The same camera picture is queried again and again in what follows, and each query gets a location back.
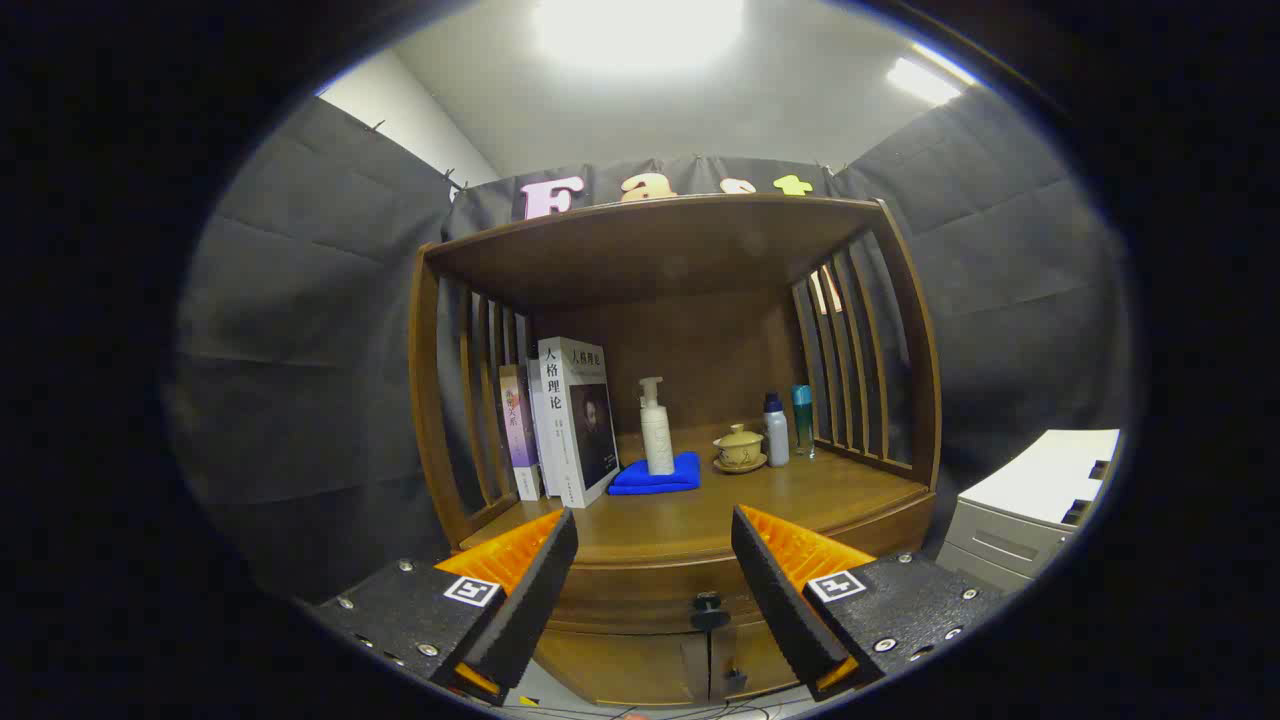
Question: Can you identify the white filing cabinet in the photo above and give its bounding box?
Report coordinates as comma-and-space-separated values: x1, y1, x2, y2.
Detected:
935, 429, 1121, 596

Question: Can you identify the thin white book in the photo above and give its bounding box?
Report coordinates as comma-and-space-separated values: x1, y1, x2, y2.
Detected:
527, 360, 561, 498

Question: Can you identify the purple book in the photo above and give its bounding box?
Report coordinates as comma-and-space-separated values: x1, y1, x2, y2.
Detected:
499, 364, 543, 502

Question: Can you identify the large ceiling light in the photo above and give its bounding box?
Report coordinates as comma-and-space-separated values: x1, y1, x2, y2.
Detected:
530, 0, 746, 71

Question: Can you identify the black backdrop cloth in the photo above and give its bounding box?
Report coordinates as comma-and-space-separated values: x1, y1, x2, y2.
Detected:
165, 95, 1136, 601

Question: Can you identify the white bottle with blue cap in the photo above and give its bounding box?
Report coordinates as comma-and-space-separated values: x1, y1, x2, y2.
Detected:
763, 392, 791, 468

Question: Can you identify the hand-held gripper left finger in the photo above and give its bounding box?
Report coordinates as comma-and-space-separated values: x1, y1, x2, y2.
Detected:
300, 508, 579, 706

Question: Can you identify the blue folded cloth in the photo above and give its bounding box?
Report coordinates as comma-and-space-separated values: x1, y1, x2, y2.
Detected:
607, 451, 702, 496

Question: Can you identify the white pump bottle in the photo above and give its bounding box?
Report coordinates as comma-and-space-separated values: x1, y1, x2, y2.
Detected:
639, 377, 677, 477

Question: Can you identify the beige lidded teacup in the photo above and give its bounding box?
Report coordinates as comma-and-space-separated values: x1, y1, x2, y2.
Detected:
713, 423, 766, 468

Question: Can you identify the wooden countertop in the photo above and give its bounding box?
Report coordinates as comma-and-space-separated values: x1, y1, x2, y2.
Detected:
458, 425, 933, 571

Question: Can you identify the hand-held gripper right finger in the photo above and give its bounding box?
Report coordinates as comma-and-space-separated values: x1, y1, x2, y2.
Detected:
731, 504, 1006, 701

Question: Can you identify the wooden drawer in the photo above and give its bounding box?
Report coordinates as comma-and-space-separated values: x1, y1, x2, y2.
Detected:
545, 490, 936, 636

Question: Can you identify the small ceiling light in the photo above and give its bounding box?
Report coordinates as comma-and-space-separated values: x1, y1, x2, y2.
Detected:
885, 57, 966, 106

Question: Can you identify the large white portrait book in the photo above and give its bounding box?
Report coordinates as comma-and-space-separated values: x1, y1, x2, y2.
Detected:
537, 337, 621, 509

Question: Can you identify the teal bottle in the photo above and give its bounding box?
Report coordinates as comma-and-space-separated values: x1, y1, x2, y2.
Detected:
791, 384, 817, 459

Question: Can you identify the wooden cabinet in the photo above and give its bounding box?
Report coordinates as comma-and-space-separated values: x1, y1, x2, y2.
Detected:
408, 193, 943, 709

